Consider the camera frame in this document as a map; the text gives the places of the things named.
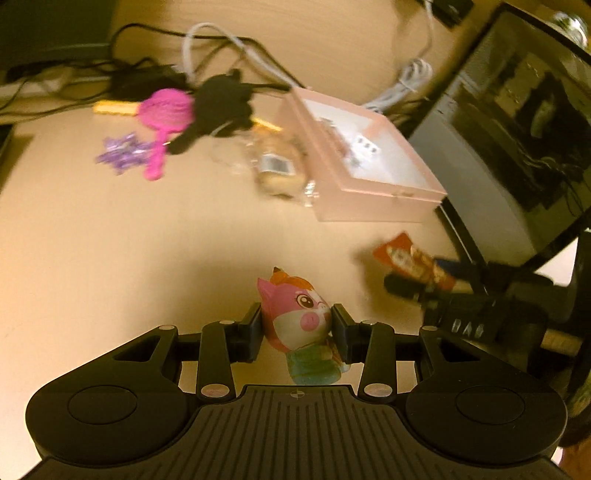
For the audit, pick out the pink storage box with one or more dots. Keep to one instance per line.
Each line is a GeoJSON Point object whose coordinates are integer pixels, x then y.
{"type": "Point", "coordinates": [369, 198]}

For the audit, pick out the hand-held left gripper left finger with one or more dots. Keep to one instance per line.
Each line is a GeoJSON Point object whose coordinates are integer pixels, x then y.
{"type": "Point", "coordinates": [256, 333]}

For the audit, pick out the purple ribbon bow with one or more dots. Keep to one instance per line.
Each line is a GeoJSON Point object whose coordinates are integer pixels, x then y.
{"type": "Point", "coordinates": [122, 152]}

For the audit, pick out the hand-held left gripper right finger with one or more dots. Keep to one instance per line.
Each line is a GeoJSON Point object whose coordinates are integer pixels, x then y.
{"type": "Point", "coordinates": [338, 333]}

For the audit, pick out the red snack packet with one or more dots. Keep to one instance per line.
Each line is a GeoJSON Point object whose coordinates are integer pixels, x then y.
{"type": "Point", "coordinates": [401, 258]}

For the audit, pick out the bread bun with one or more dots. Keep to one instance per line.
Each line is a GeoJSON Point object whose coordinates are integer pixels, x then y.
{"type": "Point", "coordinates": [276, 141]}
{"type": "Point", "coordinates": [277, 182]}

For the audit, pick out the glass computer case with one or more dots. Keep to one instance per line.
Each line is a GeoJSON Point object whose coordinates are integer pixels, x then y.
{"type": "Point", "coordinates": [508, 129]}

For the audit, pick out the black power adapter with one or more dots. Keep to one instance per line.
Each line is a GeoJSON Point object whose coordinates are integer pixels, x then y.
{"type": "Point", "coordinates": [147, 76]}

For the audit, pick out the dark monitor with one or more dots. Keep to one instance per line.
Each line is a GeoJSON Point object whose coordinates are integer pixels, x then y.
{"type": "Point", "coordinates": [51, 27]}

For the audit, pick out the pink pig toy figure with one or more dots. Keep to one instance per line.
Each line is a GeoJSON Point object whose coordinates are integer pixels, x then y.
{"type": "Point", "coordinates": [298, 321]}

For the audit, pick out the pink plastic toy strainer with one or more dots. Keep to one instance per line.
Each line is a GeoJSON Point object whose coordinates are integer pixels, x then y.
{"type": "Point", "coordinates": [166, 110]}

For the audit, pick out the white dice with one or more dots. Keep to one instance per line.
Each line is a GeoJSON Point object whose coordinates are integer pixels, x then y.
{"type": "Point", "coordinates": [364, 146]}

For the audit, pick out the black power strip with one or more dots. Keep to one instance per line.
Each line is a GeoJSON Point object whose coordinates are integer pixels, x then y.
{"type": "Point", "coordinates": [455, 10]}

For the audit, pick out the yellow plastic toy stick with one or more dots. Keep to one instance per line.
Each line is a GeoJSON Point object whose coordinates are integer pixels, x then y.
{"type": "Point", "coordinates": [115, 107]}

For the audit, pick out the black plush toy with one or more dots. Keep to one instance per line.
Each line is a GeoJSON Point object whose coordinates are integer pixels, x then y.
{"type": "Point", "coordinates": [222, 99]}

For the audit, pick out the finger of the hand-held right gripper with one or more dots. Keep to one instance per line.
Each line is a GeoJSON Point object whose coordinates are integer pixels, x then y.
{"type": "Point", "coordinates": [411, 286]}
{"type": "Point", "coordinates": [466, 277]}

